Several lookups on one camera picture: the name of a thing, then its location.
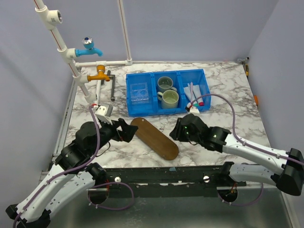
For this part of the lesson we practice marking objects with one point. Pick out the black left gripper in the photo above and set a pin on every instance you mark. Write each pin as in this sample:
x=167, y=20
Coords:
x=127, y=134

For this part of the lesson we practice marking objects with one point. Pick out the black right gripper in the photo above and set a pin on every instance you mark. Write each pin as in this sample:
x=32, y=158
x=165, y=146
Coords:
x=176, y=133

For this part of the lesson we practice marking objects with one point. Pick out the oval wooden tray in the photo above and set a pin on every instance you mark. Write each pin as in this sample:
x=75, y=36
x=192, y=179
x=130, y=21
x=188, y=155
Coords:
x=155, y=139

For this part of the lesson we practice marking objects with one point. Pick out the light green ceramic mug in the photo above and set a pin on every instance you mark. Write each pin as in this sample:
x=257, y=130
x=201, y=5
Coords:
x=169, y=99

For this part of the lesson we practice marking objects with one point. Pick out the clear plastic square holder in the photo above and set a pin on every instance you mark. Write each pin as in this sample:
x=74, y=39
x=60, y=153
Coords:
x=139, y=94

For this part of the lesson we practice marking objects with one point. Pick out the blue plastic divided bin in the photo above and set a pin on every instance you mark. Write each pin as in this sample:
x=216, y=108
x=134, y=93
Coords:
x=181, y=79

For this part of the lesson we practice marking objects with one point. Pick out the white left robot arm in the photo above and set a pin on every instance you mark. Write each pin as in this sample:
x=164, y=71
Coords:
x=73, y=172

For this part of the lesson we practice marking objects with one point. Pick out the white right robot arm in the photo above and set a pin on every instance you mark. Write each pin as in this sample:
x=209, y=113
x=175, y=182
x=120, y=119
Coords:
x=279, y=168

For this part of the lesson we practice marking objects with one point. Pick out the pink toothbrush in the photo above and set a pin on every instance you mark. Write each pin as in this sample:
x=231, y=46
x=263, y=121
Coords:
x=191, y=92

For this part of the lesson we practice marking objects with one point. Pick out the black metal hex key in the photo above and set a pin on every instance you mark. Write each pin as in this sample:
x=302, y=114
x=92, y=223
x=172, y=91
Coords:
x=112, y=77

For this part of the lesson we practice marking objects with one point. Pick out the grey ceramic mug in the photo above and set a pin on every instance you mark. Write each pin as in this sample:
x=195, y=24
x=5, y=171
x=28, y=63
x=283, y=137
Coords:
x=165, y=83

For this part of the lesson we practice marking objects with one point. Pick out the orange plastic faucet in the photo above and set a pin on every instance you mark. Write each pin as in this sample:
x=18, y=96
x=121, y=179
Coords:
x=100, y=74

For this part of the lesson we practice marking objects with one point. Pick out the yellow black tool at corner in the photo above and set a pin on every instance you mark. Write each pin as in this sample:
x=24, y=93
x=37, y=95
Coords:
x=244, y=63

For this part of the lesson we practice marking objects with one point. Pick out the blue plastic faucet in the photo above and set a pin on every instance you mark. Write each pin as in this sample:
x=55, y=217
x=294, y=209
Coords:
x=89, y=46

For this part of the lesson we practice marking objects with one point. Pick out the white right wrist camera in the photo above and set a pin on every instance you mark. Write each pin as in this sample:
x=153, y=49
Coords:
x=191, y=109

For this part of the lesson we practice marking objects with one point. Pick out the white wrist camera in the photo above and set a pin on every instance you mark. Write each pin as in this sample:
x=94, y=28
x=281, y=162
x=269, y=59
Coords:
x=191, y=109
x=103, y=113

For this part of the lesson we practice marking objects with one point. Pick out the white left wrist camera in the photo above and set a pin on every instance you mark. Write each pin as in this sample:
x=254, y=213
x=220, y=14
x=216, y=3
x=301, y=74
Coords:
x=103, y=113

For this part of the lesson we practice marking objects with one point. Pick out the black metal base rail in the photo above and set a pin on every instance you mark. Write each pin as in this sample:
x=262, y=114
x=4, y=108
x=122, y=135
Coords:
x=162, y=182

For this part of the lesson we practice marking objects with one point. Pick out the orange clamp on wall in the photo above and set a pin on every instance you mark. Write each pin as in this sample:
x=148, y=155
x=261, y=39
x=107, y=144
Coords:
x=256, y=100

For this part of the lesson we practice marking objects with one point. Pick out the white PVC pipe frame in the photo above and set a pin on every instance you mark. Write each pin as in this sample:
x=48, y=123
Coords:
x=51, y=18

